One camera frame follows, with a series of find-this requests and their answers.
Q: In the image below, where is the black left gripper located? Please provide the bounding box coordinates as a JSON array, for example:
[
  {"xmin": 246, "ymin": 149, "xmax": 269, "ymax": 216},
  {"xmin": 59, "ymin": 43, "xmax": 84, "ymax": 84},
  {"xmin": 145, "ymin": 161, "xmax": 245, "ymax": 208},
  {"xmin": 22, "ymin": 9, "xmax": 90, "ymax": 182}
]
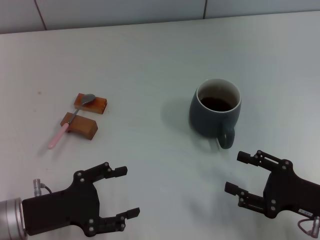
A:
[{"xmin": 21, "ymin": 161, "xmax": 141, "ymax": 238}]

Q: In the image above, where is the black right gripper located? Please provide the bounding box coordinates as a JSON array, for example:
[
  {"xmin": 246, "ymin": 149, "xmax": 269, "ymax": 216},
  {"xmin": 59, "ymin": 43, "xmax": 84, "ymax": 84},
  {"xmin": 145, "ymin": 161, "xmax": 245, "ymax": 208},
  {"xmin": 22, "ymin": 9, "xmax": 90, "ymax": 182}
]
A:
[{"xmin": 224, "ymin": 149, "xmax": 320, "ymax": 220}]

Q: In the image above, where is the pink handled metal spoon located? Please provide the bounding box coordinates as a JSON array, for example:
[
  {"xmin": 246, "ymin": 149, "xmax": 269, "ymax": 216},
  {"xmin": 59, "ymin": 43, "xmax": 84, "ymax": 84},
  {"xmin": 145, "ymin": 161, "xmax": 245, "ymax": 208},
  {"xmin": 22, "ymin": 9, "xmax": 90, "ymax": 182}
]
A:
[{"xmin": 47, "ymin": 93, "xmax": 97, "ymax": 150}]

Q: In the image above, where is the grey ceramic cup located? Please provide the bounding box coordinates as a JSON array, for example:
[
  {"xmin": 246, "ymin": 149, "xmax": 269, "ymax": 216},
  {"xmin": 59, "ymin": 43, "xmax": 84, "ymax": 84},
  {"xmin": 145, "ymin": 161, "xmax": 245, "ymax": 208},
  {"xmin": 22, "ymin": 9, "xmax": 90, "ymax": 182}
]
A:
[{"xmin": 188, "ymin": 78, "xmax": 243, "ymax": 150}]

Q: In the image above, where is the brown arched wooden block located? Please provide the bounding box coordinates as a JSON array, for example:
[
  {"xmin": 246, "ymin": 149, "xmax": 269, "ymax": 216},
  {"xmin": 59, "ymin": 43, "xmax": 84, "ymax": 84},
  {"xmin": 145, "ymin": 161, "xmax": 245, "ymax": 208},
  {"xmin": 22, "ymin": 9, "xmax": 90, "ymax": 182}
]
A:
[{"xmin": 60, "ymin": 111, "xmax": 98, "ymax": 141}]

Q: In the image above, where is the orange wooden block with holes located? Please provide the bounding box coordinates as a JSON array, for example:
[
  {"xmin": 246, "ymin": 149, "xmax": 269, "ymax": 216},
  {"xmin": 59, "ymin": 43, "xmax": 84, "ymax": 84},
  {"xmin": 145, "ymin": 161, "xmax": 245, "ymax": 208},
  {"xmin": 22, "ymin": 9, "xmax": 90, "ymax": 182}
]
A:
[{"xmin": 73, "ymin": 92, "xmax": 109, "ymax": 116}]

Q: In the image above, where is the left arm cable with plug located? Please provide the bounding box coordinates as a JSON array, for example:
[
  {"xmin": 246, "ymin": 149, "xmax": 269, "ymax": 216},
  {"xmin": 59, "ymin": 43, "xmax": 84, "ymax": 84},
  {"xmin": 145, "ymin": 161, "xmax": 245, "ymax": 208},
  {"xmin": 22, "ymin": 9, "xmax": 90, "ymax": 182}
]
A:
[{"xmin": 33, "ymin": 178, "xmax": 53, "ymax": 195}]

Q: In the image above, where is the arm cable with plug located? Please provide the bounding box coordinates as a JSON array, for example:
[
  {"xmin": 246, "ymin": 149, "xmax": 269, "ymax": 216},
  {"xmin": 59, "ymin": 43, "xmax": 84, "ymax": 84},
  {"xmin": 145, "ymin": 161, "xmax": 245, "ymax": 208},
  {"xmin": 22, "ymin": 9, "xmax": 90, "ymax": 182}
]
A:
[
  {"xmin": 33, "ymin": 178, "xmax": 53, "ymax": 195},
  {"xmin": 297, "ymin": 216, "xmax": 320, "ymax": 237}
]

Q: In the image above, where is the right arm cable with plug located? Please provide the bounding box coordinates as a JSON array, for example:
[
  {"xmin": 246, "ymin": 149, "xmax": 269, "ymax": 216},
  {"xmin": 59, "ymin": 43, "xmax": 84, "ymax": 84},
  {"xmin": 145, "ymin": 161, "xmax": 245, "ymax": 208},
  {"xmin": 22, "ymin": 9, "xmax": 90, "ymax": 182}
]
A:
[{"xmin": 297, "ymin": 216, "xmax": 320, "ymax": 237}]

